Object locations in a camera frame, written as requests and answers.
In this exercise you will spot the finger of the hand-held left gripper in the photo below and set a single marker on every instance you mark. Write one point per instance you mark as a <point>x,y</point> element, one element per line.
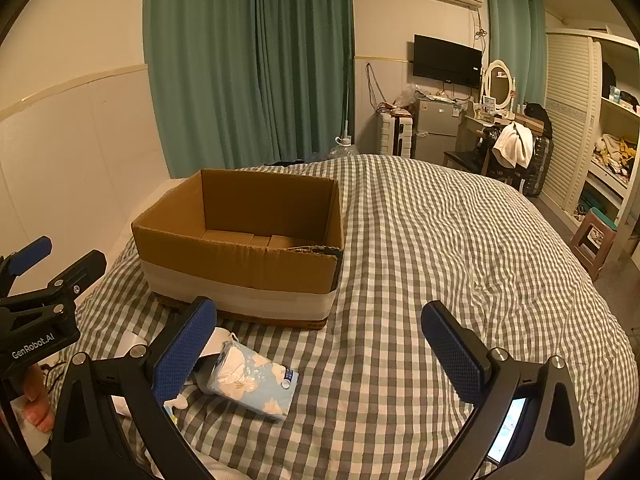
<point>31,255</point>
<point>77,275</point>

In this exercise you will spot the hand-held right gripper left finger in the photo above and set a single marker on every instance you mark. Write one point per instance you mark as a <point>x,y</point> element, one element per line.
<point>184,352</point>

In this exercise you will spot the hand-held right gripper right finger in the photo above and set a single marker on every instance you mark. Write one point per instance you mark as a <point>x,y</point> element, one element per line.
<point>452,352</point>

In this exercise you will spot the blue floral tissue pack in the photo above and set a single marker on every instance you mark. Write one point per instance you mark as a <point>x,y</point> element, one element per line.
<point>255,385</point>

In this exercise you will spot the brown cardboard box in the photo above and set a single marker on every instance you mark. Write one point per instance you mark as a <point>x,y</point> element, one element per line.
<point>240,270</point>

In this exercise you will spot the person's left hand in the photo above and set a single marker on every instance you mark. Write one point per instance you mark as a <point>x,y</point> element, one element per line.
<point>37,402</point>

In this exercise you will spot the smartphone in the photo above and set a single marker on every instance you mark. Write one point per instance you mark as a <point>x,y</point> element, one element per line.
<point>510,425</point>

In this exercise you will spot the green checked blanket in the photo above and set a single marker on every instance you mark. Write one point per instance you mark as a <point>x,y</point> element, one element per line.
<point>425,240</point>

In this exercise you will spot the dark chair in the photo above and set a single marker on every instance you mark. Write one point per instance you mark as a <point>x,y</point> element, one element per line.
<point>462,157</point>

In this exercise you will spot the white towel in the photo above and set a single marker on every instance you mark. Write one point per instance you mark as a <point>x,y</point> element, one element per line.
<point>512,145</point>

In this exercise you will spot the silver small fridge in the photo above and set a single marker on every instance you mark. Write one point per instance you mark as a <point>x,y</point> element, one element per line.
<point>435,130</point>

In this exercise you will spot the white suitcase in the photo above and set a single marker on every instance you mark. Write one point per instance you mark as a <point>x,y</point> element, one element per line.
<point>395,135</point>

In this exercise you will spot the cream dressing table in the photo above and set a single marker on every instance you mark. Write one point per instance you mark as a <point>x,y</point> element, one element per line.
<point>475,127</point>

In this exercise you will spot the clear water jug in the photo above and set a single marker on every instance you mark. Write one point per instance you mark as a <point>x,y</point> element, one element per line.
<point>344,147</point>

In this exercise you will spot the green curtain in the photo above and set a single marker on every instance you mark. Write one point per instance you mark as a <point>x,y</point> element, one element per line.
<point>515,35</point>
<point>200,60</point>
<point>310,60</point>

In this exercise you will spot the black bag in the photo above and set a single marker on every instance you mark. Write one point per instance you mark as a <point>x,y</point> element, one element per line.
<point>537,112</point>

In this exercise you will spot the yellow white clothes pile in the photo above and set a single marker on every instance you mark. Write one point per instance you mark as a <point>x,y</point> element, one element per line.
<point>612,152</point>

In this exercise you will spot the clear plastic bag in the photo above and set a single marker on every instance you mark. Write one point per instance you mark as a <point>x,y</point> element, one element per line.
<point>410,97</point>

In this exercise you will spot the white pole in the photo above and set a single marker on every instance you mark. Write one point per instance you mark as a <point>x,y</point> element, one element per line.
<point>347,110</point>

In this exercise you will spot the cream wardrobe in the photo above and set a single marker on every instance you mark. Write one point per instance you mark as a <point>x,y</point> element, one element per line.
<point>570,110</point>

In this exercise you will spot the white oval mirror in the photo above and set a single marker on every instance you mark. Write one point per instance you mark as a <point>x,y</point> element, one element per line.
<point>498,82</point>

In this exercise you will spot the black wall television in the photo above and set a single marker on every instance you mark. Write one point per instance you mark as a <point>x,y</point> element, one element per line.
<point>447,60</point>

